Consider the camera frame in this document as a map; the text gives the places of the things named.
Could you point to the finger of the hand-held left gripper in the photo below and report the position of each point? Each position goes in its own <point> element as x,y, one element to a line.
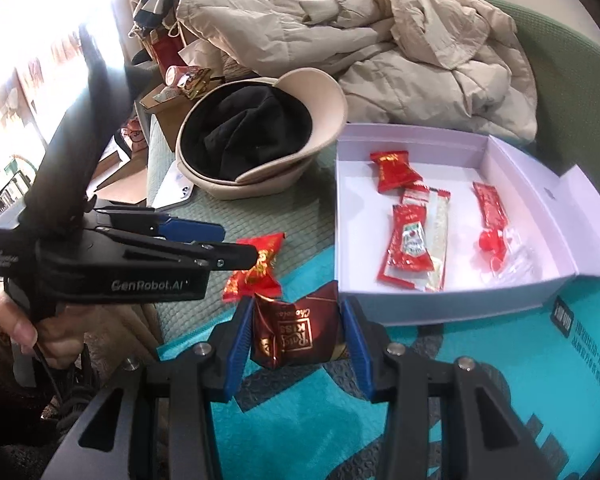
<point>190,230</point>
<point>220,256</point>

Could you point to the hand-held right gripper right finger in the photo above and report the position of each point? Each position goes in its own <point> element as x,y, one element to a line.
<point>357,355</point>

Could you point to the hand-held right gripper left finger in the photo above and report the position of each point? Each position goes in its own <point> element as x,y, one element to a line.
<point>235,355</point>

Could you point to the red gold candy packet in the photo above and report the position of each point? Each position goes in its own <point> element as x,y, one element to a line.
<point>260,275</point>
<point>392,170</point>

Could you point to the dark red chocolate packet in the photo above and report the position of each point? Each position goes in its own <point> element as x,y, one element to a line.
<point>295,330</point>

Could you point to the white cardboard box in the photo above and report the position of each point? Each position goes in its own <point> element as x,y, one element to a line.
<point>360,240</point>

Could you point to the labelled red ketchup packet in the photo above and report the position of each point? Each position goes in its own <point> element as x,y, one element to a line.
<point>407,245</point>

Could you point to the long red white snack packet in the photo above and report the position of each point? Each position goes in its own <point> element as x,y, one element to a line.
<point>437,230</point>

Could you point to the red clear plastic packet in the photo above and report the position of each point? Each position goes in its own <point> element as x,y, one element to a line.
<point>490,242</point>

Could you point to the long red sauce packet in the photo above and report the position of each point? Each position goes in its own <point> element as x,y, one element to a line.
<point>490,205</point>

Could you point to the person's left hand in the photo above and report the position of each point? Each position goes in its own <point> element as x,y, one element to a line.
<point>25,332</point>

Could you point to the white smartphone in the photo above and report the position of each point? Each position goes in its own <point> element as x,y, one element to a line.
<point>172,190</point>

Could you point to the beige fleece cloth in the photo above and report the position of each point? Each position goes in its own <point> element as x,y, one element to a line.
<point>125,330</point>

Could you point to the small brown cardboard box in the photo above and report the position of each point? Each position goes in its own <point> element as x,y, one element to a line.
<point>165,120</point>

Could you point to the black beanie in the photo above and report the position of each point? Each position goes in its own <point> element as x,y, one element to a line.
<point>250,130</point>

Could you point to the gold foil wrappers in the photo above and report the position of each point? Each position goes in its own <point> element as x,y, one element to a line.
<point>195,84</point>

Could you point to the pink jar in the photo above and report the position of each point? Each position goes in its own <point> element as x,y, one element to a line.
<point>176,75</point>

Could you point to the teal bubble mailer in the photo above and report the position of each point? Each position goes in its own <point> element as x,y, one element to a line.
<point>530,370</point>

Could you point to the beige cap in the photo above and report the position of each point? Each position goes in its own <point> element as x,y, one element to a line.
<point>320,105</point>

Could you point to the red paper bag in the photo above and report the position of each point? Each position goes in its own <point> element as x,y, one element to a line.
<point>165,50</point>

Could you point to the beige puffer jacket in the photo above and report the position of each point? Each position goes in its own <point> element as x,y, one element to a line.
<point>380,35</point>

